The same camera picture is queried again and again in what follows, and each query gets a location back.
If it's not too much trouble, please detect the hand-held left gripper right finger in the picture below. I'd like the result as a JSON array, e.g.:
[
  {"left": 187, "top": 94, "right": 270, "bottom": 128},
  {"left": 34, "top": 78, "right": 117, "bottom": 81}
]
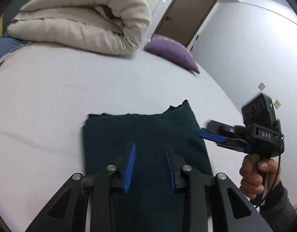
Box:
[{"left": 164, "top": 142, "right": 273, "bottom": 232}]

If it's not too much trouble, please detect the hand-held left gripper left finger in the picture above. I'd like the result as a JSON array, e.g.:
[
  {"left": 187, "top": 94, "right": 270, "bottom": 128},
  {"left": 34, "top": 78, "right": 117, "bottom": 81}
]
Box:
[{"left": 25, "top": 142, "right": 136, "bottom": 232}]

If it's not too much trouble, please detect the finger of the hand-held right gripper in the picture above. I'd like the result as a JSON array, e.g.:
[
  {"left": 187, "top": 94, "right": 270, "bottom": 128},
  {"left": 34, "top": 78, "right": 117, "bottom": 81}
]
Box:
[
  {"left": 198, "top": 119, "right": 236, "bottom": 143},
  {"left": 216, "top": 138, "right": 251, "bottom": 153}
]

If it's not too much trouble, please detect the dark green sweater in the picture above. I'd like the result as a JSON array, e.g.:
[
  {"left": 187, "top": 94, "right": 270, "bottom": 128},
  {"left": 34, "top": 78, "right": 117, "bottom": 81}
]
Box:
[{"left": 82, "top": 99, "right": 213, "bottom": 232}]

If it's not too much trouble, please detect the person's right forearm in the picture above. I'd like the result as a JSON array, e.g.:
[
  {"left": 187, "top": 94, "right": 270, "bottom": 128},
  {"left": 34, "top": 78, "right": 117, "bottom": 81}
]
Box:
[{"left": 258, "top": 181, "right": 297, "bottom": 232}]

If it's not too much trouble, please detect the person's right hand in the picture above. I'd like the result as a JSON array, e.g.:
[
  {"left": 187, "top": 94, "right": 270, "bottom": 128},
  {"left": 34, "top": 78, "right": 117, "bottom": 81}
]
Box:
[{"left": 239, "top": 155, "right": 281, "bottom": 200}]

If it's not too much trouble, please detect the purple pillow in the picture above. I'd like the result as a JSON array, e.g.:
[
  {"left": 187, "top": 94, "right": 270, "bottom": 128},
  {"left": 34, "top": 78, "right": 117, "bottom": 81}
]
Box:
[{"left": 144, "top": 34, "right": 200, "bottom": 74}]

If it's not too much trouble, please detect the white bed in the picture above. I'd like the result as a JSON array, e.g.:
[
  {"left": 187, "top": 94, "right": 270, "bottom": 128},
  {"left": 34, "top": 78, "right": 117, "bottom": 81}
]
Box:
[{"left": 0, "top": 40, "right": 296, "bottom": 232}]

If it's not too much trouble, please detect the brown door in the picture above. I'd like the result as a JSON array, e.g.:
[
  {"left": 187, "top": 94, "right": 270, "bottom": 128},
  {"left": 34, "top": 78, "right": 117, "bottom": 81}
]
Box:
[{"left": 155, "top": 0, "right": 217, "bottom": 47}]

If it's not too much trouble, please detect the folded beige duvet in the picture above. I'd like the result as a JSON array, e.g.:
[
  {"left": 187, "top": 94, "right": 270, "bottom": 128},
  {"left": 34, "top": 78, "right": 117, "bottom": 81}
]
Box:
[{"left": 7, "top": 0, "right": 152, "bottom": 56}]

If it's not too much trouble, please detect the blue pillow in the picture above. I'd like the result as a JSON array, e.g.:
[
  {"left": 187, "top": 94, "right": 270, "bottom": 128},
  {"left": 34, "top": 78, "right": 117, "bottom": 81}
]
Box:
[{"left": 0, "top": 37, "right": 31, "bottom": 73}]

